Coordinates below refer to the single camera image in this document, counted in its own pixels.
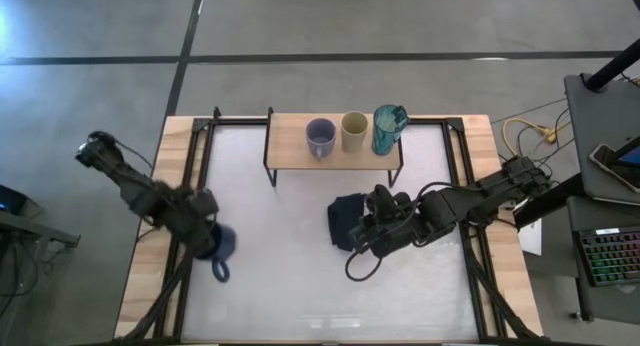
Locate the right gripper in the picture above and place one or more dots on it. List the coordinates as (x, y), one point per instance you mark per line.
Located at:
(407, 223)

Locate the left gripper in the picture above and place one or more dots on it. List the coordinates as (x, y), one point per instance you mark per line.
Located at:
(195, 211)

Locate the blue ceramic mug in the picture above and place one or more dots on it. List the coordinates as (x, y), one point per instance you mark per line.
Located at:
(225, 241)

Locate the cream cup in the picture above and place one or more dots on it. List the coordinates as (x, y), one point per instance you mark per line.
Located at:
(354, 131)

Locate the teal transparent tumbler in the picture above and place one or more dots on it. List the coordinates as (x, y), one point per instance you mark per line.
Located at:
(386, 131)

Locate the lilac ceramic mug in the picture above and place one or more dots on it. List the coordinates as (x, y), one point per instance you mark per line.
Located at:
(320, 136)

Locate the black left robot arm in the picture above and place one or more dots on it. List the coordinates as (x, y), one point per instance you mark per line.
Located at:
(130, 181)

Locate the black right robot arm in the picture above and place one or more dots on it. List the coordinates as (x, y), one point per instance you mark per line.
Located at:
(490, 191)

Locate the wooden shelf with black legs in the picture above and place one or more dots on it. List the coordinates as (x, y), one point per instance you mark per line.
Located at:
(287, 146)

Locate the dark blue cloth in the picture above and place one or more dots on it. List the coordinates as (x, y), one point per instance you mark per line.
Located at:
(342, 221)

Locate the white paper sheet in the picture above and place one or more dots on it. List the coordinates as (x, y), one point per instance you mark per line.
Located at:
(531, 238)

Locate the rainbow backlit keyboard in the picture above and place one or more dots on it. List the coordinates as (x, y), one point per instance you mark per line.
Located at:
(612, 256)

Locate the grey side desk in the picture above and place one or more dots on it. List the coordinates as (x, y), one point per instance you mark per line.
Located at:
(600, 136)

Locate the smartphone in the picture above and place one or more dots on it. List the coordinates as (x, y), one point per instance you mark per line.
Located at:
(612, 167)

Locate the tablet with blue screen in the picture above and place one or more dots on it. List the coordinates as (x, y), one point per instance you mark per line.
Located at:
(631, 155)

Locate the black pole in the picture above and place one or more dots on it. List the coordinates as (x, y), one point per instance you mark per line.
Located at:
(612, 68)

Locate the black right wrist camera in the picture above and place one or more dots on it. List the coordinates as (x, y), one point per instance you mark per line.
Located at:
(382, 198)

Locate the black rig frame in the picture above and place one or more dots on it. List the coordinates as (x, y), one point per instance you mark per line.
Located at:
(240, 121)

